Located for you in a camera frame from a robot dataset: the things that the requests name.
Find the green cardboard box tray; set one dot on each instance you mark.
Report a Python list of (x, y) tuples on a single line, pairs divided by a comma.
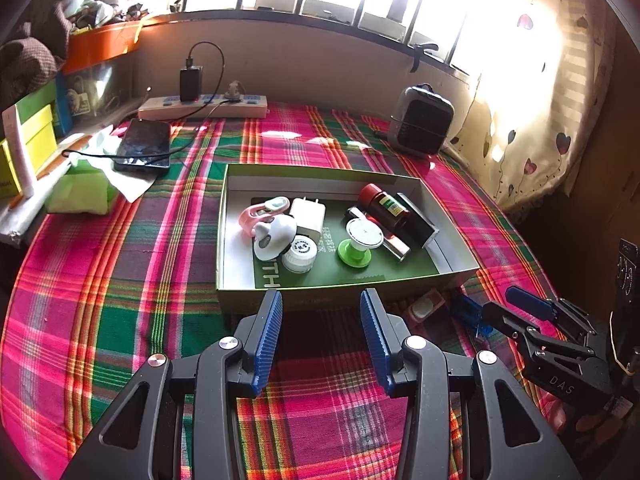
[(445, 261)]

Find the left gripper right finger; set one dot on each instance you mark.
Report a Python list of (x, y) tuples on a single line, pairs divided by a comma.
[(504, 435)]

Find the small white round jar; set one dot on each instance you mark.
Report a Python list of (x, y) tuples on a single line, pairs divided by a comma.
[(301, 255)]

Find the heart pattern curtain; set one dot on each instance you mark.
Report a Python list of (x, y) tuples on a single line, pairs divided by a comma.
[(541, 70)]

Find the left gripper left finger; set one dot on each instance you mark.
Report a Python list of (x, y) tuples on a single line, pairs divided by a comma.
[(139, 434)]

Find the pink mint small device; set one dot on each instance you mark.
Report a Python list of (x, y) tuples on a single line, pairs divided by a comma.
[(262, 212)]

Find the white tube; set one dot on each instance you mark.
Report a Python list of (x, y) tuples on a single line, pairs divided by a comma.
[(13, 132)]

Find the small white black heater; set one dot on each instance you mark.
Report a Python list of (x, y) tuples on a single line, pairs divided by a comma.
[(420, 121)]

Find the plaid pink green tablecloth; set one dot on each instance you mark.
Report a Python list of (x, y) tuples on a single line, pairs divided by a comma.
[(96, 295)]

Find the white green suction holder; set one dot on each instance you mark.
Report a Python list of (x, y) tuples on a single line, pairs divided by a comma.
[(362, 237)]

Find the silver black flashlight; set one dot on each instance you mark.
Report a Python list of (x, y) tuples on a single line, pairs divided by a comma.
[(417, 226)]

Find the white round gadget with knob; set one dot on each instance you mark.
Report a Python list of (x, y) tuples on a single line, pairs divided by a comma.
[(273, 237)]

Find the red cap brown bottle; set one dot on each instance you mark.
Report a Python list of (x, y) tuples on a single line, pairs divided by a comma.
[(387, 210)]

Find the white side shelf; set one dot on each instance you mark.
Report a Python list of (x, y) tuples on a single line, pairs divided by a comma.
[(18, 213)]

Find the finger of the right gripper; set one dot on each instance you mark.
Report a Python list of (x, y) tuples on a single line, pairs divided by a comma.
[(530, 302), (515, 324)]

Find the blue digital display module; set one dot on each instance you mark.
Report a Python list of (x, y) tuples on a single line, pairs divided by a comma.
[(468, 312)]

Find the brown fabric bag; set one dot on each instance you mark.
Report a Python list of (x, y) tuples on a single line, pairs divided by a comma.
[(33, 55)]

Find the yellow green box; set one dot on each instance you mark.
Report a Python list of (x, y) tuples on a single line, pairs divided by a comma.
[(38, 134)]

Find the black charger plug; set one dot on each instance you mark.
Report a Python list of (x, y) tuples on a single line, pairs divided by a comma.
[(190, 81)]

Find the white power strip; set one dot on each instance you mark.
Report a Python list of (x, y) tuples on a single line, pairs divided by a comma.
[(169, 108)]

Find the orange plastic bin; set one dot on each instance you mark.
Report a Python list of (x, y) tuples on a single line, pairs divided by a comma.
[(102, 44)]

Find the black smartphone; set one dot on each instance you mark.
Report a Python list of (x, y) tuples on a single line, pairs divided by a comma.
[(144, 148)]

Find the pink white red device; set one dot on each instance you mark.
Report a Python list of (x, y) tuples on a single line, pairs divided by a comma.
[(423, 308)]

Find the white usb charger cube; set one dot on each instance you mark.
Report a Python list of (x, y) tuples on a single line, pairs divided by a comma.
[(309, 217)]

